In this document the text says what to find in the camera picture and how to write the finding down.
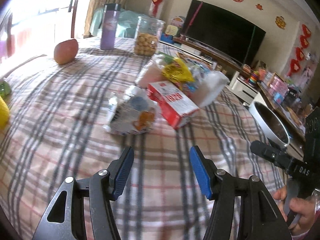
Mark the plaid table cloth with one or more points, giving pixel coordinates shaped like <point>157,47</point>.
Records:
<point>56,129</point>

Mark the red white carton box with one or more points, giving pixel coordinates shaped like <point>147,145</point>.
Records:
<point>176,108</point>

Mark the clear cookie jar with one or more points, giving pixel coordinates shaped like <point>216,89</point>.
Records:
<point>147,36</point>

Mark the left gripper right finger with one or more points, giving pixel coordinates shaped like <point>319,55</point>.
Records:
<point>260,217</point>

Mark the rainbow stacking ring toy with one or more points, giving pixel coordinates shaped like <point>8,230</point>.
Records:
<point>254,78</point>

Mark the red apple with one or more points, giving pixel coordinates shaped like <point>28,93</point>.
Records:
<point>65,51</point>

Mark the black television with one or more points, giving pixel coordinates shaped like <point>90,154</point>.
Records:
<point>223,30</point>

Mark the teal covered chair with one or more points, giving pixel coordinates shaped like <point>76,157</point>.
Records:
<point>125,26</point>

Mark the white cartoon snack bag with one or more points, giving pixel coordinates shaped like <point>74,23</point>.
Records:
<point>132,113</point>

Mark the pink toy box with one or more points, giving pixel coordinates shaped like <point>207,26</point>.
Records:
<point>276,87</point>

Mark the white rimmed trash bin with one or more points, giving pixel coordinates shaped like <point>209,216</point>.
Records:
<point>270,124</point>

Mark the purple thermos bottle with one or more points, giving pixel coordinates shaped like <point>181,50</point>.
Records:
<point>109,25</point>

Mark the white tv cabinet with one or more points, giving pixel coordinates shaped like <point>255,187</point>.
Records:
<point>238,77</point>

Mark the yellow snack wrapper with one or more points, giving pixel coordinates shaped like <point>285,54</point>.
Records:
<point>177,71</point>

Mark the person's right hand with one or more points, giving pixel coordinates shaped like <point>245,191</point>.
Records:
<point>305,207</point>

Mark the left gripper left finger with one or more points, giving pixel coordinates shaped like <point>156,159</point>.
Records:
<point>64,217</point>

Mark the brown side table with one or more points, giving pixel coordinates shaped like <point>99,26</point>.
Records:
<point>281,113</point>

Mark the red ornaments by doorway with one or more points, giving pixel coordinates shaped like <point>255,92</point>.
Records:
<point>298,55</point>

